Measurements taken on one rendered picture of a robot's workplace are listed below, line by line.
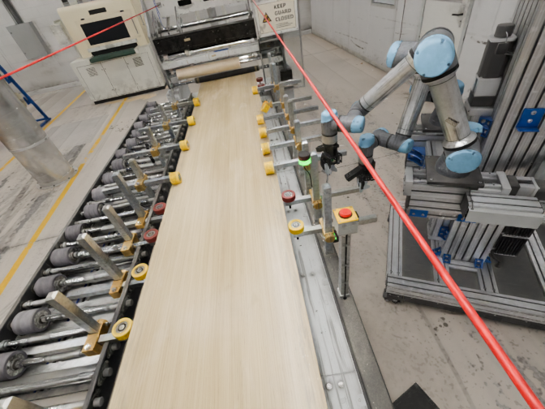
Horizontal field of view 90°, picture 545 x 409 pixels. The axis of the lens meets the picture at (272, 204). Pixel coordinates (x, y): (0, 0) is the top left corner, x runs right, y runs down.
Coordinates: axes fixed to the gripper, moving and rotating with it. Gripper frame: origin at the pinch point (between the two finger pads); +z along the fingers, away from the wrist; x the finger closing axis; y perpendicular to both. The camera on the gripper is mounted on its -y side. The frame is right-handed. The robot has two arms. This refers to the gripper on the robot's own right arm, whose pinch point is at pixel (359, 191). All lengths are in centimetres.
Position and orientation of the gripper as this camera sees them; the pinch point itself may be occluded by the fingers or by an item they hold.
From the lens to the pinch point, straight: 169.1
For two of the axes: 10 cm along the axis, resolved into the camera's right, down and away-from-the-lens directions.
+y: 9.8, -1.9, -0.2
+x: -1.1, -6.4, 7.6
